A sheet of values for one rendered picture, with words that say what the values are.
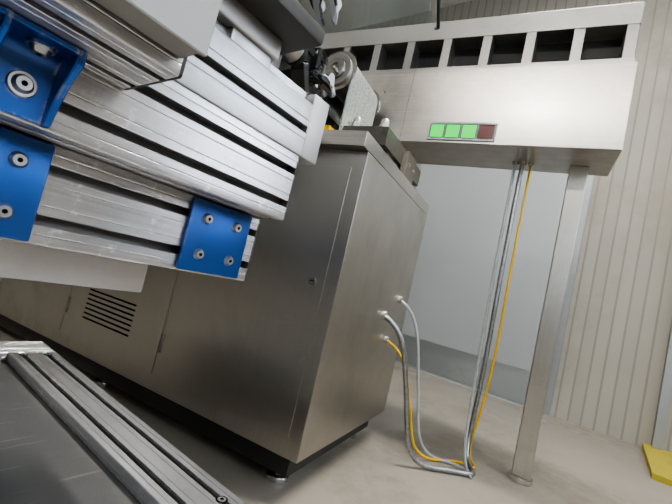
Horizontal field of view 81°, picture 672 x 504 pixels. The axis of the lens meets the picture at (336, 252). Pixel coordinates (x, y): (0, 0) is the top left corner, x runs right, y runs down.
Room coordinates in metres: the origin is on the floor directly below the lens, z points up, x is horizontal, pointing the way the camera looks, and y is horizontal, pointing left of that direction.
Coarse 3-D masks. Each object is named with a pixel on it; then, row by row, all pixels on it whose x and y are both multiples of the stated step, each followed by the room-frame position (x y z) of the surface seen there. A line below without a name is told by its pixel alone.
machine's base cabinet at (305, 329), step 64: (320, 192) 0.98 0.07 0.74; (384, 192) 1.07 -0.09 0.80; (256, 256) 1.05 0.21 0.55; (320, 256) 0.96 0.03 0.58; (384, 256) 1.17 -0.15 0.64; (0, 320) 1.66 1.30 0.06; (64, 320) 1.39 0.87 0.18; (128, 320) 1.25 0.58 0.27; (192, 320) 1.13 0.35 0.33; (256, 320) 1.03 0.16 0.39; (320, 320) 0.95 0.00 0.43; (384, 320) 1.29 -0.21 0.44; (128, 384) 1.27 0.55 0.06; (192, 384) 1.10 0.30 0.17; (256, 384) 1.01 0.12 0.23; (320, 384) 0.96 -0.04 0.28; (384, 384) 1.43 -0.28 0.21; (256, 448) 1.04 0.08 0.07; (320, 448) 1.04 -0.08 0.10
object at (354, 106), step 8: (352, 88) 1.31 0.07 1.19; (352, 96) 1.32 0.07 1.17; (344, 104) 1.30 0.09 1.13; (352, 104) 1.33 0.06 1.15; (360, 104) 1.38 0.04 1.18; (344, 112) 1.30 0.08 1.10; (352, 112) 1.34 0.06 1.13; (360, 112) 1.40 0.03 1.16; (368, 112) 1.45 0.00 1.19; (344, 120) 1.31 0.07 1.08; (352, 120) 1.36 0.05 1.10; (368, 120) 1.46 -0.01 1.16
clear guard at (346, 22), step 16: (304, 0) 1.73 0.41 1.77; (352, 0) 1.64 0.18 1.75; (368, 0) 1.61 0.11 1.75; (384, 0) 1.58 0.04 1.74; (400, 0) 1.55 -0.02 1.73; (416, 0) 1.52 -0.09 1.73; (352, 16) 1.68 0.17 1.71; (368, 16) 1.65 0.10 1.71; (384, 16) 1.62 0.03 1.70; (400, 16) 1.59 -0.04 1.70; (416, 16) 1.56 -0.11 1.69; (336, 32) 1.76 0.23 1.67
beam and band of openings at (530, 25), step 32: (352, 32) 1.70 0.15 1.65; (384, 32) 1.62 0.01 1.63; (416, 32) 1.55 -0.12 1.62; (448, 32) 1.49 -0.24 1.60; (480, 32) 1.43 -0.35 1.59; (512, 32) 1.38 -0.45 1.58; (544, 32) 1.34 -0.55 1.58; (576, 32) 1.29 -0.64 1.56; (608, 32) 1.27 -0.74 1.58; (384, 64) 1.68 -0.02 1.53; (416, 64) 1.61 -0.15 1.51; (448, 64) 1.50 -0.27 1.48; (480, 64) 1.42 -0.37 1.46; (512, 64) 1.37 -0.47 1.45; (544, 64) 1.32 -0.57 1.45
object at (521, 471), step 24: (576, 168) 1.38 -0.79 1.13; (576, 192) 1.38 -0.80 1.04; (576, 216) 1.37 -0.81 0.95; (552, 264) 1.39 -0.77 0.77; (552, 288) 1.39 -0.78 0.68; (552, 312) 1.38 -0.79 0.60; (552, 336) 1.37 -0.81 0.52; (552, 360) 1.37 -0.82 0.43; (528, 384) 1.40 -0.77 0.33; (528, 408) 1.39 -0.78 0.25; (528, 432) 1.38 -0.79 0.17; (528, 456) 1.38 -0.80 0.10; (528, 480) 1.37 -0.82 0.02
